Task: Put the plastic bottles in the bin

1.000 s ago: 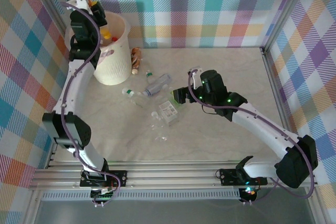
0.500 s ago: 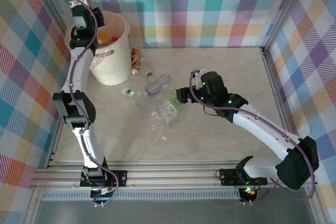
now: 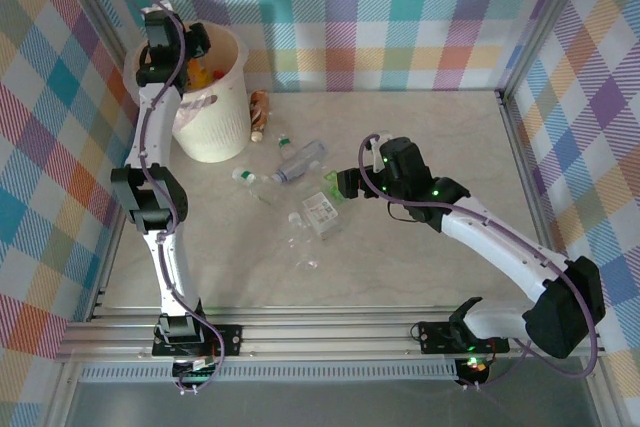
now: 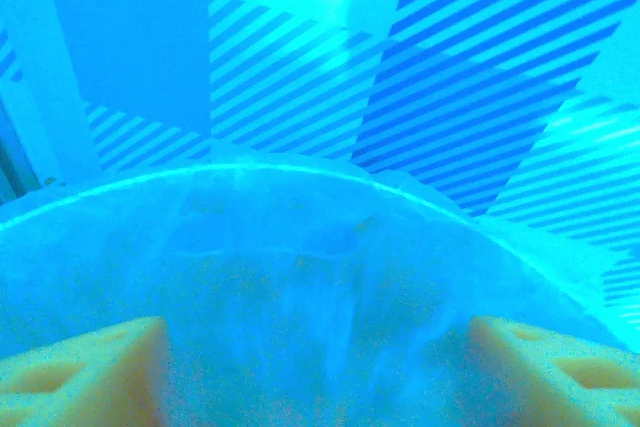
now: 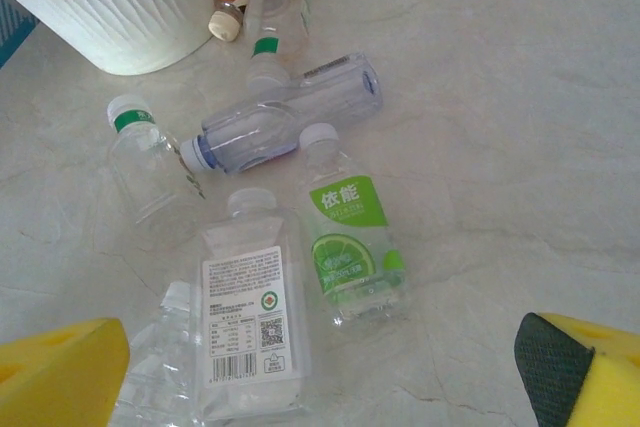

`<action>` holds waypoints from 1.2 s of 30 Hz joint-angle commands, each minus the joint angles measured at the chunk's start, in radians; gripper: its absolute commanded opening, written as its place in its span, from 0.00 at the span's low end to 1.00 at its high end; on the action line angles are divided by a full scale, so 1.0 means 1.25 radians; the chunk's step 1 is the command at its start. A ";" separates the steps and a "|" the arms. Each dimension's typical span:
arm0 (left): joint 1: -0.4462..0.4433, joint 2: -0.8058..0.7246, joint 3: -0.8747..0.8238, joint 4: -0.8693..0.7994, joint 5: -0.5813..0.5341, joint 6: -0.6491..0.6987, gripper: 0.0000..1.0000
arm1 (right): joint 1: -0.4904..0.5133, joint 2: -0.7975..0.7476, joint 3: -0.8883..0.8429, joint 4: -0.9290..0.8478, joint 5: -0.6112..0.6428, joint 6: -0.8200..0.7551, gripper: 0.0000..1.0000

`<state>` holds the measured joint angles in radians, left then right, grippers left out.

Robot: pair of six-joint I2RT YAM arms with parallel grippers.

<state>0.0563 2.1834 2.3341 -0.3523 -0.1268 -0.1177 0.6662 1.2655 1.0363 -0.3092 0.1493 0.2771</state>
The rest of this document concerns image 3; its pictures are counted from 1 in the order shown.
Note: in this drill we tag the green label plastic bottle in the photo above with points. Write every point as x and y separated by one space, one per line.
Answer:
331 184

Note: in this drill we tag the orange juice bottle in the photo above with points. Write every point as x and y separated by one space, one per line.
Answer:
197 74

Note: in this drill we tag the clear bottle white cap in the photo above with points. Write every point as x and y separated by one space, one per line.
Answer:
295 219

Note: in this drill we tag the cream plastic bin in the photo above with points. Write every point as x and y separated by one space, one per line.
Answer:
220 132

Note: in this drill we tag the brown label plastic bottle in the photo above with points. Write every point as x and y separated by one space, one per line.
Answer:
260 112

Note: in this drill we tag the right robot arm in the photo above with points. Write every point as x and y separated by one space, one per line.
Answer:
500 247

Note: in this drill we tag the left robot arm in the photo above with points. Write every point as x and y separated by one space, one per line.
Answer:
155 132

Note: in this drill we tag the pink plastic bin liner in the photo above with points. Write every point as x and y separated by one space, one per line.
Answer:
192 104

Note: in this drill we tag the large clear bluish bottle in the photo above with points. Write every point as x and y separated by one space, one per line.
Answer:
300 161

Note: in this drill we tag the small clear bottle green cap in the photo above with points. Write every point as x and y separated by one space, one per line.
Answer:
286 143

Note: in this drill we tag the plaid cloth backdrop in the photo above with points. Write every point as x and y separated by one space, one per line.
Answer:
350 22
40 147
600 147

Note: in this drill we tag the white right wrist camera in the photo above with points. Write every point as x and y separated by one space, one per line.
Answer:
381 152

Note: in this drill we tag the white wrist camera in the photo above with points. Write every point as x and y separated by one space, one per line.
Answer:
381 152
146 11

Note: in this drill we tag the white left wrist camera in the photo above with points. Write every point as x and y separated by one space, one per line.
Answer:
146 11

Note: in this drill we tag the aluminium side rail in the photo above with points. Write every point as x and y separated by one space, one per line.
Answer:
520 162
107 267

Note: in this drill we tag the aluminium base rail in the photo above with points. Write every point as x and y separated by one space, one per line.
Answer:
325 337

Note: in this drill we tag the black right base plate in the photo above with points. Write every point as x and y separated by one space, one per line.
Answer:
430 337

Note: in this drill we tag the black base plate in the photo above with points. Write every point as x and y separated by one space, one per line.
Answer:
430 337
230 339

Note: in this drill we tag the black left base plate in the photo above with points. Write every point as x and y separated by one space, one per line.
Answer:
230 339

